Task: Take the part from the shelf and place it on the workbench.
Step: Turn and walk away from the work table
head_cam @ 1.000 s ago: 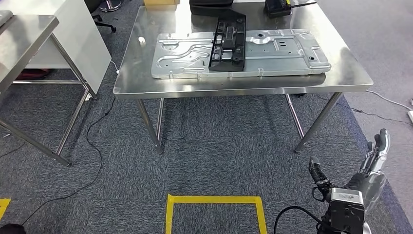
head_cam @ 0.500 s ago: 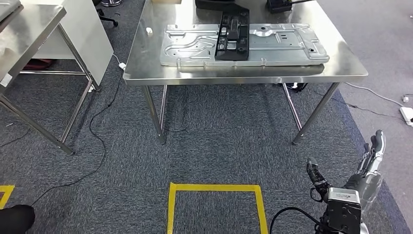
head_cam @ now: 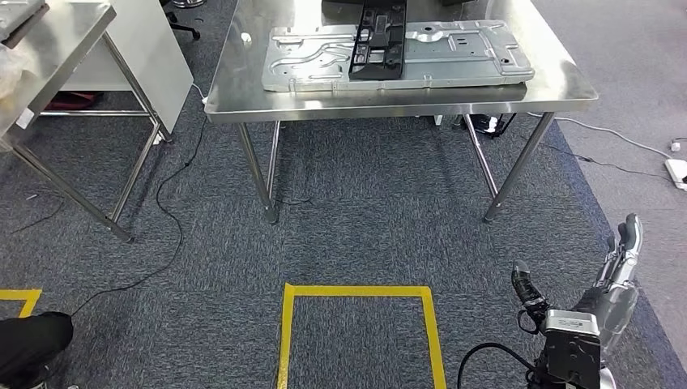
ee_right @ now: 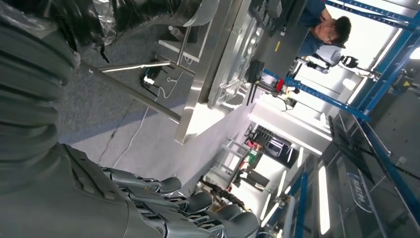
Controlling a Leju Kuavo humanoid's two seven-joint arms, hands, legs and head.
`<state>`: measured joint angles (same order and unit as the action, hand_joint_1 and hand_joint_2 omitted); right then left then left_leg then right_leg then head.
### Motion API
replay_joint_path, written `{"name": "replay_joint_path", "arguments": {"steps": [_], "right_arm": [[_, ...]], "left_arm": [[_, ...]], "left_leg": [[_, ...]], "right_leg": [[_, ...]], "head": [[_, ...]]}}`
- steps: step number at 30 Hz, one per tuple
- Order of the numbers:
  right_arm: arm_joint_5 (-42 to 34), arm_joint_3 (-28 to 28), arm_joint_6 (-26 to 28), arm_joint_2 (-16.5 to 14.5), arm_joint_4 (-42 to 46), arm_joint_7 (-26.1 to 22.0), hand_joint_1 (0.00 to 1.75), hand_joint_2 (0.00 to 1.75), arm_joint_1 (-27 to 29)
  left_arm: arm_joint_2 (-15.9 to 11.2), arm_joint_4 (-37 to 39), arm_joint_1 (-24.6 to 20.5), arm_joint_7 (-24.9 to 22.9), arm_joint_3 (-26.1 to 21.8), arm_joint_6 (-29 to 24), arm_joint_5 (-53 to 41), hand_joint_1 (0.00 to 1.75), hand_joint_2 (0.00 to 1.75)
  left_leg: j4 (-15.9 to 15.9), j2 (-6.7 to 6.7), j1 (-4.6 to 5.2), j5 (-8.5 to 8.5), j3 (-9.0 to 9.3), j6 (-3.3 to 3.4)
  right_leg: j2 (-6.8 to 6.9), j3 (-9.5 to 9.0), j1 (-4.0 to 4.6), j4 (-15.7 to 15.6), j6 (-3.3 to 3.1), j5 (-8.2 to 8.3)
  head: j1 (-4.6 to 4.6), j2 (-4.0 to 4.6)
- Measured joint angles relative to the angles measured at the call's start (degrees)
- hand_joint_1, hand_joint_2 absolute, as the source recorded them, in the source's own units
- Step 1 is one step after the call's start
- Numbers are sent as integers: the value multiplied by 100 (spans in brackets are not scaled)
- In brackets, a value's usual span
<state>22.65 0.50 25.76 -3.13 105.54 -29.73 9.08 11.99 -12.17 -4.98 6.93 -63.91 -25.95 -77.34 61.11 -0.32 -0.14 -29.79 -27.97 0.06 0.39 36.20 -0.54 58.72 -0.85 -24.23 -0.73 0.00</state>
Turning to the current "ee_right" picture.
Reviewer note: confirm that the black power adapter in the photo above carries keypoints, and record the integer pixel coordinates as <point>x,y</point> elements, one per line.
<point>152,77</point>

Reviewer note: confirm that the stamped steel panel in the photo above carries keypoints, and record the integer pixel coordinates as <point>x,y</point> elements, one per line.
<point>236,65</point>

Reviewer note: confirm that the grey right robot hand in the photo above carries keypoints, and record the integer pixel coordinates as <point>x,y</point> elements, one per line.
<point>65,203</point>

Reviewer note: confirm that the person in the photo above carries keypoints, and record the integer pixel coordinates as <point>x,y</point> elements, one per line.
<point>315,29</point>

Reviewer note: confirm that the stainless steel workbench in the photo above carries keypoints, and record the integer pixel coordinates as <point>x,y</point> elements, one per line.
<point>210,49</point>

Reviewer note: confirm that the clear plastic bottle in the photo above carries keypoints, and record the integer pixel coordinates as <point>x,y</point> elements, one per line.
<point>176,33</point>

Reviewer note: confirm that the blue metal frame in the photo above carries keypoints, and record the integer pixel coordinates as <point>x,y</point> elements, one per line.
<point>315,93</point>

